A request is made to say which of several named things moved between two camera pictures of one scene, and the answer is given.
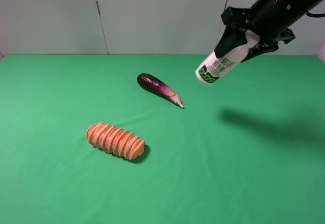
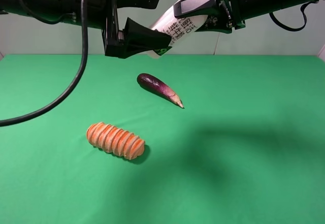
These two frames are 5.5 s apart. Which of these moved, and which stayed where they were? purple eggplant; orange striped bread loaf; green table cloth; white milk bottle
Moved: white milk bottle
Stayed: purple eggplant; green table cloth; orange striped bread loaf
